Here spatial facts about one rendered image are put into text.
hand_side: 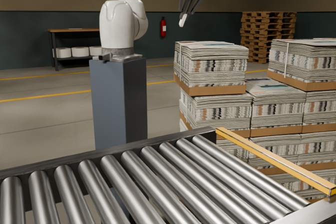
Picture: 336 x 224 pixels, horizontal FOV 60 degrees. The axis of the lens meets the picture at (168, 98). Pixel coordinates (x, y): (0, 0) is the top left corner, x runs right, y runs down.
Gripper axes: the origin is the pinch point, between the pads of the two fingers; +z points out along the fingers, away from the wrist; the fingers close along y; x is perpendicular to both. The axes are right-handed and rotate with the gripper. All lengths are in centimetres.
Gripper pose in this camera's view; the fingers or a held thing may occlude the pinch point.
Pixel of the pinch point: (182, 19)
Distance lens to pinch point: 149.6
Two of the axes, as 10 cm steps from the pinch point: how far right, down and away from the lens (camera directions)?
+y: 9.4, 1.3, 3.1
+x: -1.5, -6.8, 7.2
